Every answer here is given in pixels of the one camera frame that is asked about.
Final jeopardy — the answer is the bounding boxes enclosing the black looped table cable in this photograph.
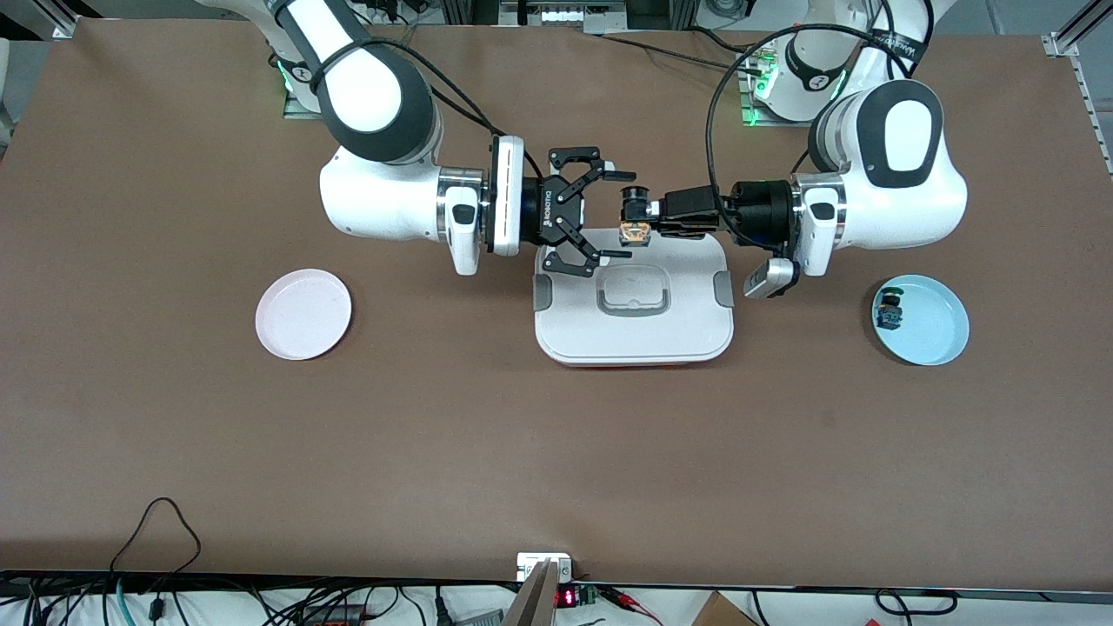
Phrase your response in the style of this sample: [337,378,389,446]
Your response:
[109,497,203,576]

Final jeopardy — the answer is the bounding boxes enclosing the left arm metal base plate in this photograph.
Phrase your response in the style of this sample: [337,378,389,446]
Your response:
[737,43,836,129]

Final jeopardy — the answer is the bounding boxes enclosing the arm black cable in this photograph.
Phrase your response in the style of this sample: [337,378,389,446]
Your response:
[706,24,923,218]
[374,35,510,162]

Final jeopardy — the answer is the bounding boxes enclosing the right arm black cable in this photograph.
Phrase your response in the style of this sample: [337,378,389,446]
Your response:
[374,35,510,162]

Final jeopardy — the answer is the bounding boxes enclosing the black cable flat loop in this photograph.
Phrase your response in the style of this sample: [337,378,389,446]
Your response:
[874,589,957,616]

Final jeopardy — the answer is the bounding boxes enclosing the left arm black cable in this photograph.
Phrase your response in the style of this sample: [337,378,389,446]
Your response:
[706,24,923,218]

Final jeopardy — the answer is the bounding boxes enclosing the brown cardboard piece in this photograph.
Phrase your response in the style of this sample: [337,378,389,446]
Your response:
[691,591,757,626]

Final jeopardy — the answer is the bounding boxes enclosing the pale pink round plate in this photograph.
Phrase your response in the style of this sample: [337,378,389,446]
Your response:
[255,269,353,362]

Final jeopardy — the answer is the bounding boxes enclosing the light blue round plate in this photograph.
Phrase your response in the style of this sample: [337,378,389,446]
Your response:
[871,274,970,367]

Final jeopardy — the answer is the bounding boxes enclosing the orange and black switch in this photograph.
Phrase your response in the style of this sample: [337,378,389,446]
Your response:
[617,184,653,249]

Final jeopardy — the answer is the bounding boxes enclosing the grey brown mounting beam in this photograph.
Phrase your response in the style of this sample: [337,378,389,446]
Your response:
[500,559,560,626]

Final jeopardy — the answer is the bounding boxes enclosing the thin black cable to base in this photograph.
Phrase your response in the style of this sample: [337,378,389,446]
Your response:
[598,33,766,72]

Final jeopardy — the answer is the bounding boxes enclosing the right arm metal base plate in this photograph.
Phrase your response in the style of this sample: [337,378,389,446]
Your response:
[283,52,324,121]

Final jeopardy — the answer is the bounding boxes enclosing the silver device with white lights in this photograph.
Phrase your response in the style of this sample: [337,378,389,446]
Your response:
[500,0,627,34]

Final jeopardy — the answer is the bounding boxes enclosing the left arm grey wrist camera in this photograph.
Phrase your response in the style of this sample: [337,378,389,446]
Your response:
[743,258,799,301]

